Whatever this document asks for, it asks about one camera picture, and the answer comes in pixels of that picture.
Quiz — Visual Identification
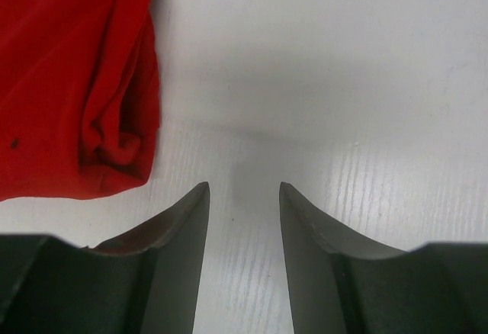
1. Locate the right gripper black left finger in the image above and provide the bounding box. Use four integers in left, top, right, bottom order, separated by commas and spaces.
1, 182, 210, 333

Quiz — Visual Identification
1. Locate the red polo shirt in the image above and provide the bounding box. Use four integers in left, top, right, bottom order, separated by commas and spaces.
1, 0, 160, 200

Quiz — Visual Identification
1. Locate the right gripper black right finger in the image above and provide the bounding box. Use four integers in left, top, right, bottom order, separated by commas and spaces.
279, 183, 487, 333

